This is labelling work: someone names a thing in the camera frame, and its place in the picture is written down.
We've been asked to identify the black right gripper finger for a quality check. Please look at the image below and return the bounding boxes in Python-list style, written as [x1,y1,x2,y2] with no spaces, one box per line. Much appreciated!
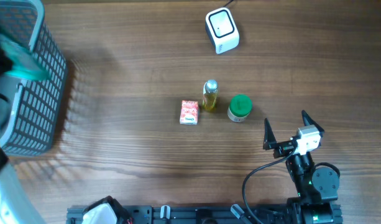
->
[263,118,277,150]
[301,110,324,134]

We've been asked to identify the green lid white jar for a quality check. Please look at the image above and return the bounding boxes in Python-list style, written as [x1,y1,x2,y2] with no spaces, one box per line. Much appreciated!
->
[227,95,252,123]

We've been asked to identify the yellow dish soap bottle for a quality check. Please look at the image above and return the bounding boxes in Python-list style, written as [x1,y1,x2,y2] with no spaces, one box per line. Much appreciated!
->
[202,80,219,111]

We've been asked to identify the small red white carton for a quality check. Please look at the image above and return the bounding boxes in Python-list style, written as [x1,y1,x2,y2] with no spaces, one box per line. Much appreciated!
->
[180,100,199,124]

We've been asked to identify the green foil packet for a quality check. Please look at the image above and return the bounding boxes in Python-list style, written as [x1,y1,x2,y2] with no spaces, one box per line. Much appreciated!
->
[0,32,50,81]

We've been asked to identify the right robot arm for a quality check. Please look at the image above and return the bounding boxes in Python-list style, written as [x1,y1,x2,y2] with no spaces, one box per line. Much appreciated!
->
[263,111,343,224]

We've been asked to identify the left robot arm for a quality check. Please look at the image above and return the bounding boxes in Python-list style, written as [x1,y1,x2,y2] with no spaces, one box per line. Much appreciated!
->
[0,31,131,224]

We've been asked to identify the white barcode scanner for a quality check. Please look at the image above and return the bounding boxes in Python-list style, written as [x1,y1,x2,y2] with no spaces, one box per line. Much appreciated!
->
[205,7,240,54]

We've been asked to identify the grey plastic mesh basket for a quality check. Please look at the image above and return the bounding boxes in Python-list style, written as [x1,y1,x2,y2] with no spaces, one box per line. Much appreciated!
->
[0,1,68,156]

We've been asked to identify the black right camera cable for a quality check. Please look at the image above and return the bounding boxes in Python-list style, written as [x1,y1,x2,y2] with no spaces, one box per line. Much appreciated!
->
[241,147,298,224]

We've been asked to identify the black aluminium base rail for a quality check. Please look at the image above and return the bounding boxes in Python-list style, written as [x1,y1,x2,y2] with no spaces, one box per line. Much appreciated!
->
[65,203,343,224]

